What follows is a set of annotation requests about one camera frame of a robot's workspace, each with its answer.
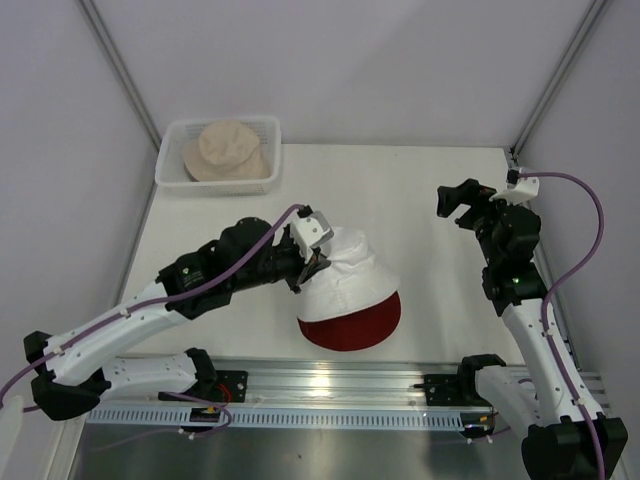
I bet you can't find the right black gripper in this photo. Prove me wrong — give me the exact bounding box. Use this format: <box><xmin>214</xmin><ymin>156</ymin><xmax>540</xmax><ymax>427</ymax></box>
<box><xmin>436</xmin><ymin>179</ymin><xmax>522</xmax><ymax>266</ymax></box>

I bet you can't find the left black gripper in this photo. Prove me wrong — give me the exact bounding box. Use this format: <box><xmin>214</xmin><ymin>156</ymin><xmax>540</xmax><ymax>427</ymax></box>
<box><xmin>230</xmin><ymin>223</ymin><xmax>330</xmax><ymax>294</ymax></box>

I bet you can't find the white bucket hat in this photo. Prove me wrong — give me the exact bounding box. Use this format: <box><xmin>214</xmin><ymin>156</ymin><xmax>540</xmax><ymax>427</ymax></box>
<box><xmin>296</xmin><ymin>227</ymin><xmax>400</xmax><ymax>323</ymax></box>

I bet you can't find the red bucket hat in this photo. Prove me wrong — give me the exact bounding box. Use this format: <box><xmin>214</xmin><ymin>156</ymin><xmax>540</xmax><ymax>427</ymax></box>
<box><xmin>297</xmin><ymin>292</ymin><xmax>402</xmax><ymax>352</ymax></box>

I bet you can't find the beige bucket hat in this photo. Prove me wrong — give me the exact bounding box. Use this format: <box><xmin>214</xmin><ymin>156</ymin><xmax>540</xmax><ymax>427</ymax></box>
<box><xmin>182</xmin><ymin>120</ymin><xmax>271</xmax><ymax>182</ymax></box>

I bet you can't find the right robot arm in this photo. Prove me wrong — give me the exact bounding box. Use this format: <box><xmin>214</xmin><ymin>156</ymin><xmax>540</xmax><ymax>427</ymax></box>
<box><xmin>419</xmin><ymin>172</ymin><xmax>628</xmax><ymax>479</ymax></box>

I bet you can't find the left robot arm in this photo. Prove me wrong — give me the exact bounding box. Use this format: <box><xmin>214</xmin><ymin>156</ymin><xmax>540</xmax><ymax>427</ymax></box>
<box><xmin>24</xmin><ymin>212</ymin><xmax>334</xmax><ymax>421</ymax></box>

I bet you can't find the white plastic basket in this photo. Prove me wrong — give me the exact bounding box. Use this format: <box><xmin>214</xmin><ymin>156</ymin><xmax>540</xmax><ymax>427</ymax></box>
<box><xmin>155</xmin><ymin>115</ymin><xmax>282</xmax><ymax>196</ymax></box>

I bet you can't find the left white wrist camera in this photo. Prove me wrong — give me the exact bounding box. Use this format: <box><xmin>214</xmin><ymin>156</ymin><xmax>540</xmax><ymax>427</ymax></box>
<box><xmin>289</xmin><ymin>206</ymin><xmax>334</xmax><ymax>263</ymax></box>

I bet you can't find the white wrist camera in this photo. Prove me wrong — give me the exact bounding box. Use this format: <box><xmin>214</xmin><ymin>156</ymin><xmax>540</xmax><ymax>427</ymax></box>
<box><xmin>489</xmin><ymin>167</ymin><xmax>540</xmax><ymax>205</ymax></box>
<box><xmin>289</xmin><ymin>206</ymin><xmax>334</xmax><ymax>263</ymax></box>

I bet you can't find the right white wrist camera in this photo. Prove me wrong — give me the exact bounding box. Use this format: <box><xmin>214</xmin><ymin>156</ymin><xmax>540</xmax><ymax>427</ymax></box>
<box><xmin>489</xmin><ymin>167</ymin><xmax>540</xmax><ymax>205</ymax></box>

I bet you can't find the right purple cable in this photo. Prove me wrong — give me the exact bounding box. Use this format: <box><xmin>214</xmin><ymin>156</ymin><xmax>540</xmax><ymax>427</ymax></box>
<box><xmin>439</xmin><ymin>169</ymin><xmax>609</xmax><ymax>480</ymax></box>

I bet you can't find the aluminium mounting rail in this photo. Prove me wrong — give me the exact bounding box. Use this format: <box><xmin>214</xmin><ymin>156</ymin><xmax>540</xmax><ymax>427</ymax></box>
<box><xmin>99</xmin><ymin>352</ymin><xmax>612</xmax><ymax>412</ymax></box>

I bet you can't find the right aluminium frame post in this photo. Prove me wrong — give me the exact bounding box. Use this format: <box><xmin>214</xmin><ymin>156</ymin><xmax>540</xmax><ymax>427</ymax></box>
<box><xmin>507</xmin><ymin>0</ymin><xmax>612</xmax><ymax>165</ymax></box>

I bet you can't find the aluminium frame post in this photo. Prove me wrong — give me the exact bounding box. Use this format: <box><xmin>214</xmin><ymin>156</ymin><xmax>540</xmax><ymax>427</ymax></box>
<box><xmin>74</xmin><ymin>0</ymin><xmax>160</xmax><ymax>146</ymax></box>
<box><xmin>507</xmin><ymin>0</ymin><xmax>612</xmax><ymax>165</ymax></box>

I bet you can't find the white slotted cable duct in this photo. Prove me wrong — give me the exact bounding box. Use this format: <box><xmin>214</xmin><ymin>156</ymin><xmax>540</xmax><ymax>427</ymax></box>
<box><xmin>87</xmin><ymin>405</ymin><xmax>464</xmax><ymax>432</ymax></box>

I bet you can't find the left aluminium frame post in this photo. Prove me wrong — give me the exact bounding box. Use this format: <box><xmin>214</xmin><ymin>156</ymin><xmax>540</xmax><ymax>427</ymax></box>
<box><xmin>74</xmin><ymin>0</ymin><xmax>160</xmax><ymax>146</ymax></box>

